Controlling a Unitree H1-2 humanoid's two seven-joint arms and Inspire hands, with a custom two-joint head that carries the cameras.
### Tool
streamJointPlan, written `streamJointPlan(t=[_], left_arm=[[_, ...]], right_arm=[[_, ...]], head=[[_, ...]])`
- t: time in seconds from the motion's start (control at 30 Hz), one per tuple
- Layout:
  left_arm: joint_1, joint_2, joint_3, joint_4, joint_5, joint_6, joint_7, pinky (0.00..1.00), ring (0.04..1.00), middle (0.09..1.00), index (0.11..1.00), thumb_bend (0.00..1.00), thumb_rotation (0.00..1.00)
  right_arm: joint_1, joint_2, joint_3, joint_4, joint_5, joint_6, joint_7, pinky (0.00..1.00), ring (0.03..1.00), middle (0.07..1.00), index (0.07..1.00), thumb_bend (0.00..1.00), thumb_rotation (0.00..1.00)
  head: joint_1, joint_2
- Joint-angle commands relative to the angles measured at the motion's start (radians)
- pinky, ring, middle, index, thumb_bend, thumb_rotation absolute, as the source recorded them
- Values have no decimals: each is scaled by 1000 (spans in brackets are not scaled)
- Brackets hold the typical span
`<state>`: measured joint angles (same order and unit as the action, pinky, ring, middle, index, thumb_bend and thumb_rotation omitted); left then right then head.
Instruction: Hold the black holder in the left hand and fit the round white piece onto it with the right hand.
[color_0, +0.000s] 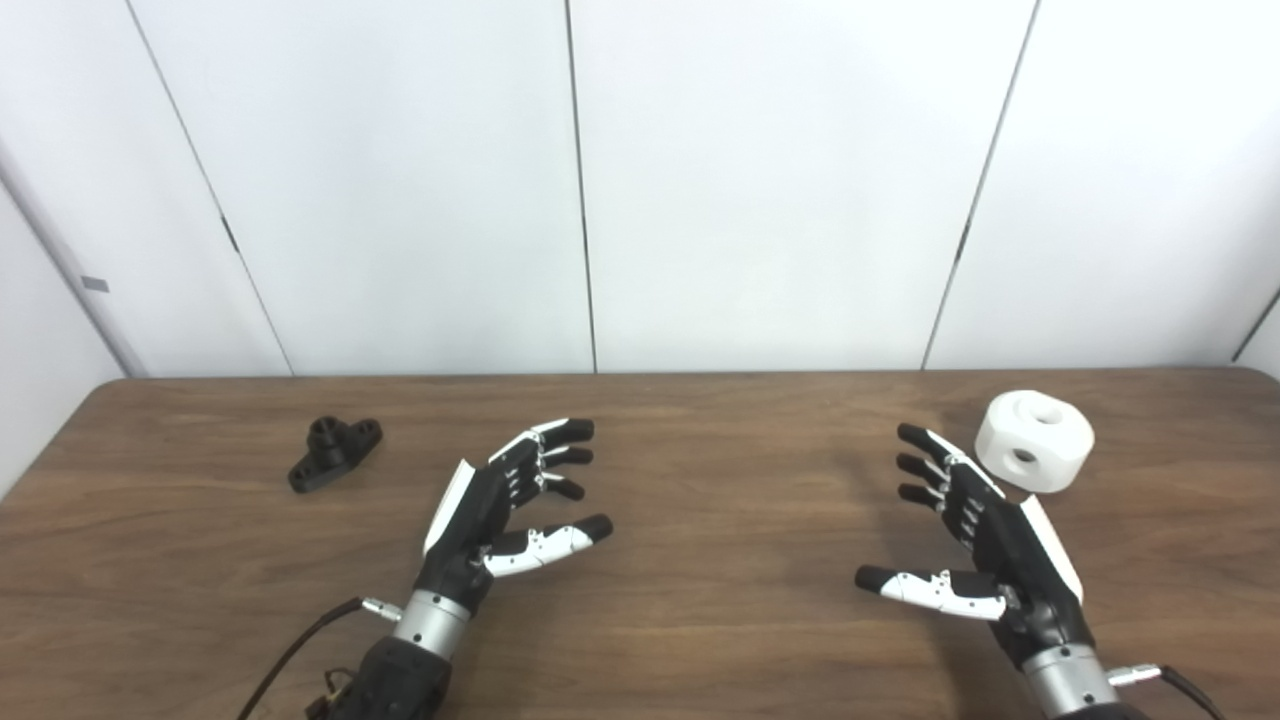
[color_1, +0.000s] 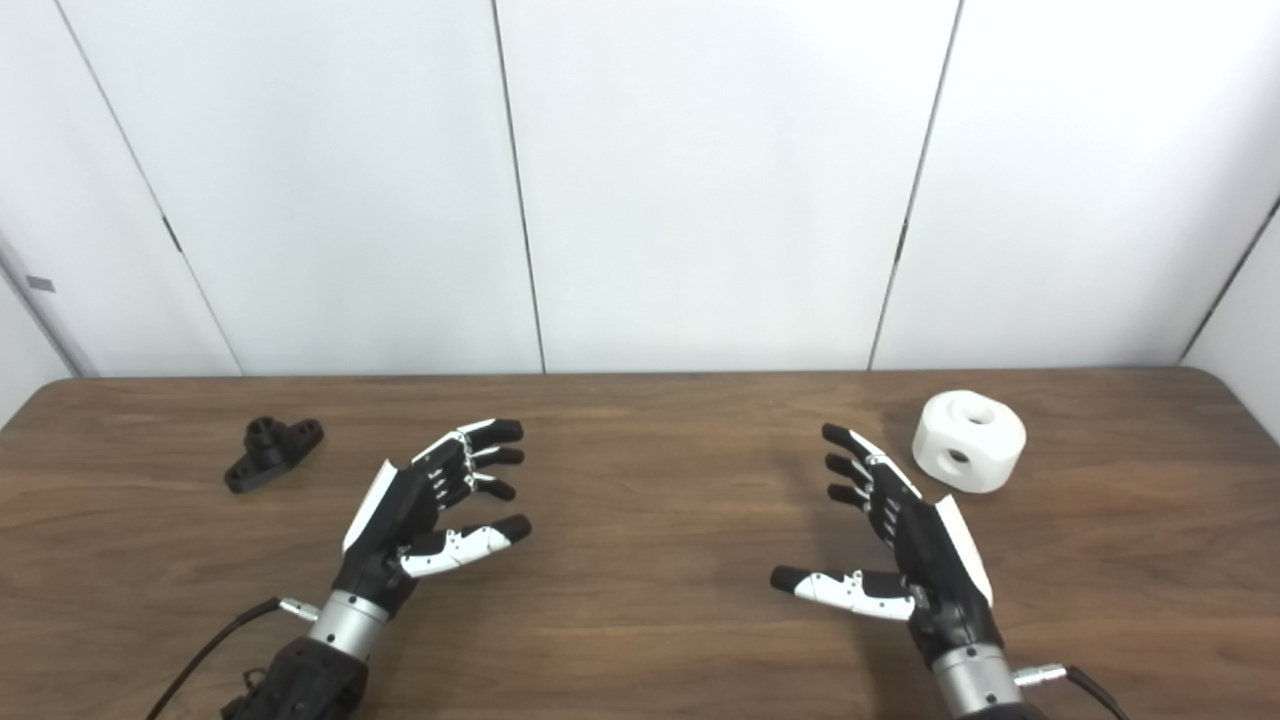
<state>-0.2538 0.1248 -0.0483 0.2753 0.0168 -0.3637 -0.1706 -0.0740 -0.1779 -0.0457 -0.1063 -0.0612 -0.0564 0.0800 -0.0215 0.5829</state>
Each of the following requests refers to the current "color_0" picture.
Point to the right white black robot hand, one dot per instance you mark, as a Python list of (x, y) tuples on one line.
[(1020, 560)]

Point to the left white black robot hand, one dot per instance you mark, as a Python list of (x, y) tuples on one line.
[(470, 520)]

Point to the black flanged holder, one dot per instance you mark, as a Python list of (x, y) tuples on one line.
[(330, 455)]

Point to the round white plastic piece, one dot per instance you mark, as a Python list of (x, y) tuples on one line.
[(1050, 445)]

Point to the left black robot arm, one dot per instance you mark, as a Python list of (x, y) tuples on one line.
[(405, 680)]

